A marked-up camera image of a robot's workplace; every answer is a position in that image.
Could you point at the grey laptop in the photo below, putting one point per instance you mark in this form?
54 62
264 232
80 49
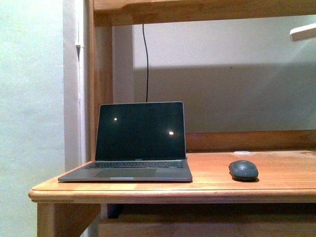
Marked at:
138 142

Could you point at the white wall conduit pipe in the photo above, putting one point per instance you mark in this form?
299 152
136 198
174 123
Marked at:
81 88

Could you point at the dark grey computer mouse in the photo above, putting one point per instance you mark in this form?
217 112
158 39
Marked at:
243 170

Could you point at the wooden pull-out keyboard tray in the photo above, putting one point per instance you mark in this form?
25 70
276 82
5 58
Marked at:
211 220

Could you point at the wooden desk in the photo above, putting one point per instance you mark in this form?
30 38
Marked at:
286 160

